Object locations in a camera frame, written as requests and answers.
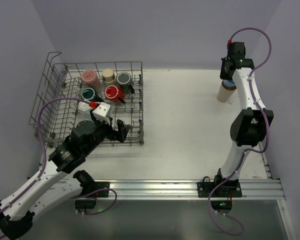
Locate dark green mug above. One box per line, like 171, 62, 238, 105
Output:
80, 87, 102, 102

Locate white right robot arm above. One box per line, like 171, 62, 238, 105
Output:
214, 40, 274, 197

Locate right black controller box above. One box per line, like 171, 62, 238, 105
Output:
211, 200, 233, 214

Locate white faceted mug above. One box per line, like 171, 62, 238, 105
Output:
78, 101, 93, 121

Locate tall beige cup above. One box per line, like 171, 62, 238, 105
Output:
216, 80, 235, 103

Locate black controller box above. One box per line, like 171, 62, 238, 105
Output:
74, 199, 97, 213
211, 200, 233, 214

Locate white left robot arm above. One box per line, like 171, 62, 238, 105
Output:
0, 119, 131, 240

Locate aluminium mounting rail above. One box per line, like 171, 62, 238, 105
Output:
52, 177, 286, 201

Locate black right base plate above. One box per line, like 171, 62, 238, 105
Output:
196, 175, 243, 198

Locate pink patterned mug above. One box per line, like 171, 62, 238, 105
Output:
81, 69, 101, 92

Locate dark grey mug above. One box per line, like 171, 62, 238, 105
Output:
116, 72, 135, 94

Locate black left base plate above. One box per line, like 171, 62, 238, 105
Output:
91, 181, 110, 199

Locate grey wire dish rack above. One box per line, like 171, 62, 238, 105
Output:
29, 51, 145, 148

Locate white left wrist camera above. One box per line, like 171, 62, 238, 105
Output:
92, 102, 113, 121

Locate cream ribbed cup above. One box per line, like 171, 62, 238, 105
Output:
101, 68, 116, 87

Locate left black controller box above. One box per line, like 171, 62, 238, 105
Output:
74, 199, 97, 213

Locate red mug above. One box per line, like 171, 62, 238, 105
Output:
104, 84, 126, 104

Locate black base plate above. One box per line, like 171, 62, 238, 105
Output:
196, 175, 243, 198
91, 181, 110, 199

